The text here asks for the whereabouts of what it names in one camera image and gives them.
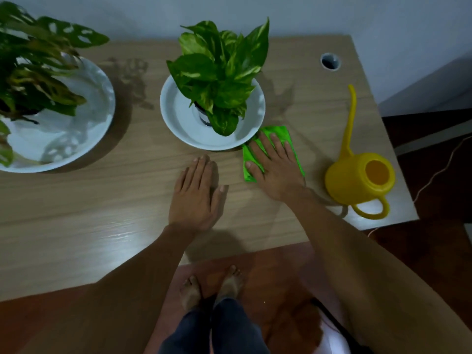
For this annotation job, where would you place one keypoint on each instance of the person's left hand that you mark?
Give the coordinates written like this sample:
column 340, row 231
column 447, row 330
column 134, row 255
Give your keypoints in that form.
column 193, row 206

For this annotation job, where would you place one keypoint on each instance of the person's right hand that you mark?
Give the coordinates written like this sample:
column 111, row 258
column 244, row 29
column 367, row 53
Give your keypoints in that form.
column 282, row 176

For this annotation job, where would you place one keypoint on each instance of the person's left little finger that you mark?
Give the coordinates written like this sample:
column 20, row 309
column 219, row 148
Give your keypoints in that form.
column 179, row 181

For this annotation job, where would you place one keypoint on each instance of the person's left thumb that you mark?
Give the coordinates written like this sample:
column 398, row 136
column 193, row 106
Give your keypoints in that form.
column 221, row 200

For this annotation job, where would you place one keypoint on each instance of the person's right little finger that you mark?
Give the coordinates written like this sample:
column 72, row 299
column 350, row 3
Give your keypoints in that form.
column 291, row 152

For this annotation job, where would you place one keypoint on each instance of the person's left middle finger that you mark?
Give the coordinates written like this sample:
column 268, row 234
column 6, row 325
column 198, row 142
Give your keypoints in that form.
column 201, row 175

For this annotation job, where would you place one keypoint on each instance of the person's right thumb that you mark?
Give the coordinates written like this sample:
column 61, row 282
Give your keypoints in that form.
column 255, row 170

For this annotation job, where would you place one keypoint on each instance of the person's right middle finger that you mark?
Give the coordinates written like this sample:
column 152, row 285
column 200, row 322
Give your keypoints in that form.
column 270, row 146

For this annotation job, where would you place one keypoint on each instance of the person's left forearm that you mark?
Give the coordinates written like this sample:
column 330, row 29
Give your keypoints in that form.
column 121, row 291

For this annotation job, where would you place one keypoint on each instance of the person's right forearm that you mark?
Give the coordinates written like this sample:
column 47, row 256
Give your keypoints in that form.
column 368, row 276

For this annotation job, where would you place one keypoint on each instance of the green cleaning cloth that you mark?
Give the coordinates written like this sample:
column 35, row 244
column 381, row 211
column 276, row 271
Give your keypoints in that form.
column 247, row 158

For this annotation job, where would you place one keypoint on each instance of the striped plant pot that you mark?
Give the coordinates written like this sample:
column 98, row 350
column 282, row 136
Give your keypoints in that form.
column 202, row 116

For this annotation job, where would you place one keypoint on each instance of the small white plate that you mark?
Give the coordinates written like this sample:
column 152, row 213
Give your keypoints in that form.
column 180, row 117

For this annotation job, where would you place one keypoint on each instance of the yellow plastic watering can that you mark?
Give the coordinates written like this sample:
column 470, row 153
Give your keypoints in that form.
column 354, row 180

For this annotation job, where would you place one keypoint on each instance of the person's right foot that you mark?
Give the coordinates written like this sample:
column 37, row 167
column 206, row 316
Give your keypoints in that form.
column 229, row 285

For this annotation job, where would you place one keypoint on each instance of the person's foot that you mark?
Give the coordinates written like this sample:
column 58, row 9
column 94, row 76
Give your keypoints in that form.
column 229, row 285
column 190, row 293

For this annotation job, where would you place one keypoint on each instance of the green pothos plant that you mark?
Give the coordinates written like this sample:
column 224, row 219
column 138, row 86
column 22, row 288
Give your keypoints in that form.
column 217, row 69

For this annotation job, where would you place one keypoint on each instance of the person's left foot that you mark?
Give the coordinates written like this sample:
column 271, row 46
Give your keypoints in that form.
column 190, row 293

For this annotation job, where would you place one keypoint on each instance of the large white plate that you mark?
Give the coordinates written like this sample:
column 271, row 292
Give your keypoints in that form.
column 73, row 132

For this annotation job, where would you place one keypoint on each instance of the person's blue jeans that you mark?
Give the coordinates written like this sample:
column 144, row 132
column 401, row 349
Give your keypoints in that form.
column 232, row 328

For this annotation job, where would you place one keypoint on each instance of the person's white shirt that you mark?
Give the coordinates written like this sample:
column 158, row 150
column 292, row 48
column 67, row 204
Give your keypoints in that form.
column 333, row 337

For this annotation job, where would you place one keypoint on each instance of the green monstera plant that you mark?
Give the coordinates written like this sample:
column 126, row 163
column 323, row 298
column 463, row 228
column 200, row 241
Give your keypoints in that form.
column 33, row 58

